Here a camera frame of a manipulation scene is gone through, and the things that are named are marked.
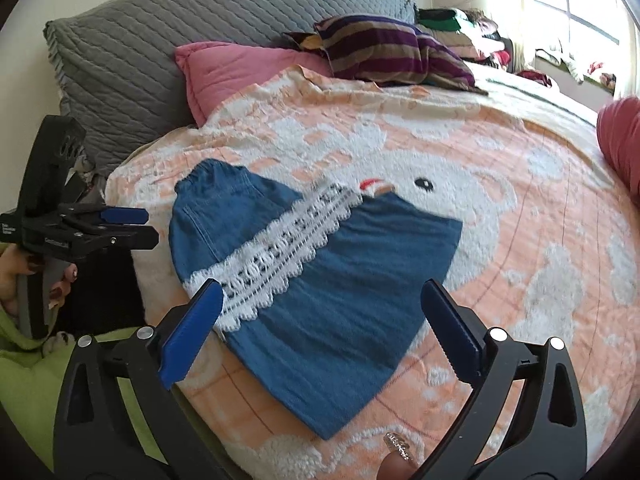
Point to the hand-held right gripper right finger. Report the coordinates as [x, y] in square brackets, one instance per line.
[450, 331]

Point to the person's left hand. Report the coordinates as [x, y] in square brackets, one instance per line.
[62, 294]

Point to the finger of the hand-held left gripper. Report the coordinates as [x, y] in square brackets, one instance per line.
[130, 239]
[122, 216]

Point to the pink pillow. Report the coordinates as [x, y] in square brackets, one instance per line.
[235, 75]

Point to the orange and white fleece blanket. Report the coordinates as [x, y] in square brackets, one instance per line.
[525, 270]

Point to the person's left forearm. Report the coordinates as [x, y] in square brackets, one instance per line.
[15, 330]

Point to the red rolled bolster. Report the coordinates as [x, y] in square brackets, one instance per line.
[622, 135]

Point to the pale bed sheet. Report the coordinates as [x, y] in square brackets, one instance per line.
[540, 90]

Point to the grey quilted headboard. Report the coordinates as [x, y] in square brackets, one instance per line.
[175, 20]

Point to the pile of clothes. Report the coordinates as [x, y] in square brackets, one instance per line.
[465, 30]

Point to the person's right hand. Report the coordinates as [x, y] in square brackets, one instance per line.
[397, 465]

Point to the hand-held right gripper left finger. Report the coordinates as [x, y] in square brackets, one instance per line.
[192, 331]

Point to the purple striped pillow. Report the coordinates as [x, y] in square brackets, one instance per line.
[390, 50]

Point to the person's green clothing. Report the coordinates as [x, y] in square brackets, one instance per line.
[30, 395]

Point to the clothes on windowsill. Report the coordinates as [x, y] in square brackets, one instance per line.
[575, 67]

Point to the blue denim garment lace trim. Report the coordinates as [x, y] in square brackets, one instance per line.
[345, 320]

